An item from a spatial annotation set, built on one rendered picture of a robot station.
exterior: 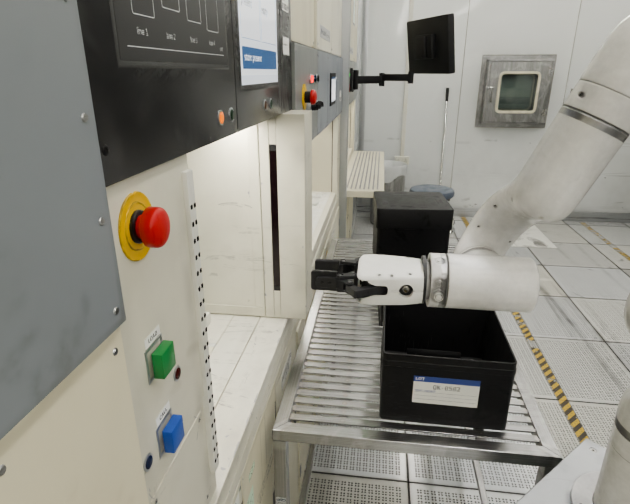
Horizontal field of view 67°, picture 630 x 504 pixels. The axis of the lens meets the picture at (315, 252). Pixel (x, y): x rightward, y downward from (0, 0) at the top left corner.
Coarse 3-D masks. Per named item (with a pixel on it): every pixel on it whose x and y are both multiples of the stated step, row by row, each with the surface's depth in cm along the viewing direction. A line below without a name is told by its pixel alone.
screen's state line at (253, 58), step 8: (248, 48) 79; (256, 48) 84; (248, 56) 79; (256, 56) 84; (264, 56) 90; (272, 56) 96; (248, 64) 79; (256, 64) 84; (264, 64) 90; (272, 64) 96
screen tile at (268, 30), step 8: (264, 0) 88; (272, 0) 94; (272, 8) 94; (272, 16) 94; (264, 24) 89; (272, 24) 95; (264, 32) 89; (272, 32) 95; (264, 40) 89; (272, 40) 95
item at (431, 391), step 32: (384, 320) 114; (416, 320) 127; (448, 320) 126; (480, 320) 124; (384, 352) 101; (416, 352) 127; (448, 352) 126; (480, 352) 128; (512, 352) 101; (384, 384) 104; (416, 384) 102; (448, 384) 101; (480, 384) 100; (512, 384) 100; (384, 416) 107; (416, 416) 105; (448, 416) 104; (480, 416) 103
